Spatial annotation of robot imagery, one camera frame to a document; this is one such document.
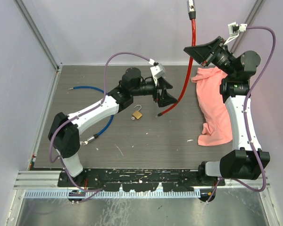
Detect brass padlock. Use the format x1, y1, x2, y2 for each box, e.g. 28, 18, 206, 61
131, 105, 142, 120

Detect pink cloth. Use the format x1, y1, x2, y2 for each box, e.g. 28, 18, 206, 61
191, 67, 233, 146

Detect blue cable lock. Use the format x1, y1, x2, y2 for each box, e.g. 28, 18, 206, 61
68, 85, 115, 142

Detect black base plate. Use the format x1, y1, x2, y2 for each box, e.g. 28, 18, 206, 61
58, 167, 226, 193

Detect red cable lock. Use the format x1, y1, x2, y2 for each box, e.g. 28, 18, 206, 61
158, 10, 197, 117

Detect blue lock keys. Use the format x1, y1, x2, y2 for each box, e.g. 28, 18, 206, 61
80, 141, 89, 145

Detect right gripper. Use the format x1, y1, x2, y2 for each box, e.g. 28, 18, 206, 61
183, 36, 235, 77

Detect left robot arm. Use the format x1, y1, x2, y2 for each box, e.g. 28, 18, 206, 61
48, 64, 177, 186

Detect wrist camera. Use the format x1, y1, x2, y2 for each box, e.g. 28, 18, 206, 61
150, 64, 166, 87
224, 22, 248, 45

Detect slotted cable duct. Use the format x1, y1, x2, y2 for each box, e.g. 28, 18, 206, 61
24, 188, 201, 199

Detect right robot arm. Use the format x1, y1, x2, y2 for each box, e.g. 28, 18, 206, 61
184, 37, 270, 186

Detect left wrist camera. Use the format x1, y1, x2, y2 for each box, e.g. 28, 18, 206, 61
150, 64, 166, 87

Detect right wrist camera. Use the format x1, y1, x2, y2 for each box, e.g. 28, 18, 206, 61
224, 22, 248, 45

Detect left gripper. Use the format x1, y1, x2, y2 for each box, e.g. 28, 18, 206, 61
131, 76, 178, 107

